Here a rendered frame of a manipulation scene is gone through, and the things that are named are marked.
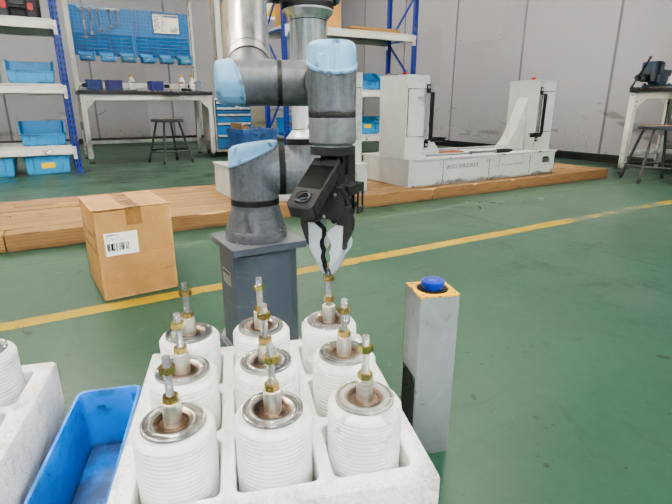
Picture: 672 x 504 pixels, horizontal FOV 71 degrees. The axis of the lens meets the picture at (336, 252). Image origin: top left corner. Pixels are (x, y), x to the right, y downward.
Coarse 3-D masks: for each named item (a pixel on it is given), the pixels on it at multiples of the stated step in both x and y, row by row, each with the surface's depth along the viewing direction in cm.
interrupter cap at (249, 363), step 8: (248, 352) 72; (256, 352) 72; (280, 352) 72; (288, 352) 72; (240, 360) 69; (248, 360) 70; (256, 360) 70; (280, 360) 70; (288, 360) 70; (248, 368) 68; (256, 368) 67; (264, 368) 68; (280, 368) 67
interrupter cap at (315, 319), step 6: (318, 312) 86; (336, 312) 86; (312, 318) 83; (318, 318) 84; (336, 318) 84; (348, 318) 83; (312, 324) 81; (318, 324) 81; (324, 324) 81; (330, 324) 81; (336, 324) 81
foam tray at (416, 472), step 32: (224, 352) 87; (224, 384) 77; (384, 384) 77; (224, 416) 69; (128, 448) 62; (224, 448) 62; (320, 448) 62; (416, 448) 62; (128, 480) 57; (224, 480) 57; (320, 480) 57; (352, 480) 57; (384, 480) 57; (416, 480) 57
